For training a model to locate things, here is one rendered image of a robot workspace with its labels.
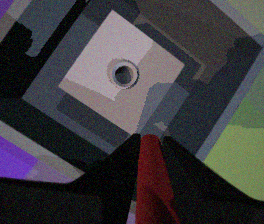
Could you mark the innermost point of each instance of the pale pink square plate with hole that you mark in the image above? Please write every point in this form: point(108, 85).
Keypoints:
point(119, 47)

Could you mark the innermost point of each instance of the dark grey open box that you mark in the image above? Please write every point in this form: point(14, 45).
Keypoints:
point(40, 40)

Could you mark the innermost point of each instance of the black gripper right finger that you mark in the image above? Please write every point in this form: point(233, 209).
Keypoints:
point(202, 196)

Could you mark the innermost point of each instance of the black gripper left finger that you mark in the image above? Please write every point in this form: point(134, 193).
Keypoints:
point(100, 196)

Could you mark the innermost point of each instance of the red peg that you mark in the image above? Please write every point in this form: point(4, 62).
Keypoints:
point(155, 202)

